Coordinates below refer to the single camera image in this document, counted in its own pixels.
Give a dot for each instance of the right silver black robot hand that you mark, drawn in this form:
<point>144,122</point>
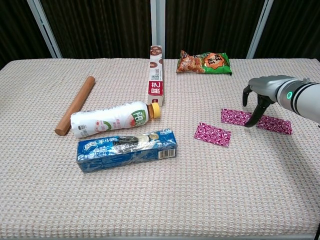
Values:
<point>267,86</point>

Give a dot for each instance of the purple white patterned packet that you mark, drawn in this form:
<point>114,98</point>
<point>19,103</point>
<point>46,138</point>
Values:
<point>212,134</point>
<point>277,125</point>
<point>232,116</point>

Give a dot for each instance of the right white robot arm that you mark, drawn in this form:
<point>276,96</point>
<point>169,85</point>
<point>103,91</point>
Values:
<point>305,100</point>

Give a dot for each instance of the dark pleated curtain panel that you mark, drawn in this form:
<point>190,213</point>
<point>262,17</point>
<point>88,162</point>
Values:
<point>15,30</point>
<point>100,27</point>
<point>212,25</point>
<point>295,27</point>

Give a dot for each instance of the green orange snack bag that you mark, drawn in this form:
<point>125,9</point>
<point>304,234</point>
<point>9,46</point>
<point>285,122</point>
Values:
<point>200,63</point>

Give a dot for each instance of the long white red baking paper box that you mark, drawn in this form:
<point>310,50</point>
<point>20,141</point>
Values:
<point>156,82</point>

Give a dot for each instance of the blue Oreo cookie box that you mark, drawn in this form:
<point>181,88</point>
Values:
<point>125,152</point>

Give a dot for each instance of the white drink bottle yellow cap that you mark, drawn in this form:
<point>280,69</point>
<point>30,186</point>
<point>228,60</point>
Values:
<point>110,120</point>

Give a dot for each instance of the pink waffle weave tablecloth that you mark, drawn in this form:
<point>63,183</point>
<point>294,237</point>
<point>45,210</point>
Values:
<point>150,200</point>

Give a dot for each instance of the wooden rolling pin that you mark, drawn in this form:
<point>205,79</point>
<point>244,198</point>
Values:
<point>75,105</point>

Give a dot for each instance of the grey partition frame post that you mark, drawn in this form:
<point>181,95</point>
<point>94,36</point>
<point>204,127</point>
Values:
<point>43,25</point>
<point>157,22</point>
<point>260,25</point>

